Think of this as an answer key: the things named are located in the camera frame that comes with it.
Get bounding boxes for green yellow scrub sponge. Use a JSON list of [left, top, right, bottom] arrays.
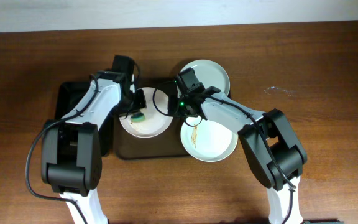
[[130, 113, 145, 123]]

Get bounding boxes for white plate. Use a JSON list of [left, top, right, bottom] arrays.
[[119, 87, 173, 138], [181, 60, 231, 96], [180, 117, 238, 162]]

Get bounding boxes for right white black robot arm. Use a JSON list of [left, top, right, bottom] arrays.
[[168, 87, 307, 223]]

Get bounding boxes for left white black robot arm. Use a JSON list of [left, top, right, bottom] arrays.
[[41, 75, 145, 223]]

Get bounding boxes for brown plastic serving tray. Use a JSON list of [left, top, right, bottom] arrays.
[[112, 79, 190, 160]]

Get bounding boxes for black rectangular water tray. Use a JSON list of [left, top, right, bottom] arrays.
[[54, 82, 114, 157]]

